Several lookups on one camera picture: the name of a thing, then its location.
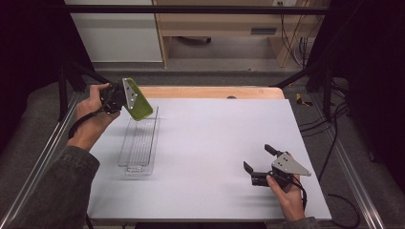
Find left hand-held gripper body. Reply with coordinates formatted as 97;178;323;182
99;77;139;115

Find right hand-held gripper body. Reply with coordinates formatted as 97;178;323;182
250;151;312;188

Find green phone case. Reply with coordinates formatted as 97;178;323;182
121;77;155;122

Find clear plastic tray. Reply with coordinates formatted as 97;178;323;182
117;106;161;177

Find person's right hand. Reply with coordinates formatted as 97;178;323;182
266;175;307;222

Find person's left hand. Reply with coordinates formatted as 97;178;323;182
66;83;121;153

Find white table board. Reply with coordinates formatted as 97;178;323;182
87;97;332;222

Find black metal stand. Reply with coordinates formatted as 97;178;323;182
268;59;336;122
56;59;124;122

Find yellow black tape marker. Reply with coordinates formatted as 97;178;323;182
295;93;313;108

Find white cabinet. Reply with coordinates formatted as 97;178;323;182
64;0;163;63

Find dark curtain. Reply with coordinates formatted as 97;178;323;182
309;0;405;194
0;0;94;156

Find wooden desk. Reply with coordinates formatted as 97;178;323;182
152;0;330;69

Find right hand-held gripper cable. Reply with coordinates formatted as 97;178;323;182
290;175;309;212

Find hand-held gripper cable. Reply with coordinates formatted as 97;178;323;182
290;175;309;212
68;107;107;140

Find left hand-held gripper cable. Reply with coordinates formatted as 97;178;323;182
68;107;107;140

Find black floor cables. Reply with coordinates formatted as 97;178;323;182
298;79;351;138

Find aluminium rail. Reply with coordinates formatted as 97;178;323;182
0;92;82;229
309;94;387;229

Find black floor cable loop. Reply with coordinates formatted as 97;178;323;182
318;120;362;229

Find hanging cable bundle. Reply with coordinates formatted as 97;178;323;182
277;1;312;69

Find black horizontal frame bar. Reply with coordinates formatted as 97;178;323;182
47;4;339;15

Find grey desk handle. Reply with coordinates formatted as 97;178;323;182
250;28;278;35

